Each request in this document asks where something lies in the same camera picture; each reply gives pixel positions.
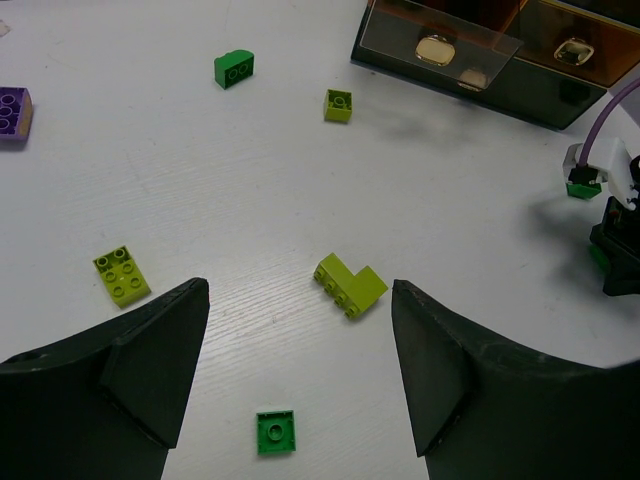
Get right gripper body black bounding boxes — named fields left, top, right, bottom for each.
left=597, top=154, right=639, bottom=250

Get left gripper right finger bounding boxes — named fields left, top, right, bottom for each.
left=391, top=280, right=639, bottom=479

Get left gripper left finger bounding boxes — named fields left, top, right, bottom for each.
left=1, top=278, right=209, bottom=479

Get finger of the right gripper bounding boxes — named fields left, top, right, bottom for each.
left=590, top=227, right=639, bottom=296

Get lime L-shaped lego brick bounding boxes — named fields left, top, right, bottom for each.
left=313, top=253, right=388, bottom=320

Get dark green square lego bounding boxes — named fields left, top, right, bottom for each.
left=256, top=410, right=296, bottom=456

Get transparent drawer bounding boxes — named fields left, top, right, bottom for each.
left=359, top=1, right=522, bottom=91

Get lime small lego brick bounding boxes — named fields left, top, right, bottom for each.
left=323, top=89, right=352, bottom=123

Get green lego brick top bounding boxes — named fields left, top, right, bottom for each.
left=213, top=49, right=255, bottom=90

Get lime rectangular lego brick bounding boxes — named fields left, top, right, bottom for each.
left=93, top=246, right=151, bottom=309

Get teal drawer cabinet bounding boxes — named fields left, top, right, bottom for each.
left=351, top=1, right=639, bottom=130

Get purple lego brick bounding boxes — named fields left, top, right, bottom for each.
left=0, top=86, right=34, bottom=143

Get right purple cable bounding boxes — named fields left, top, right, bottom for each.
left=582, top=77, right=640, bottom=166

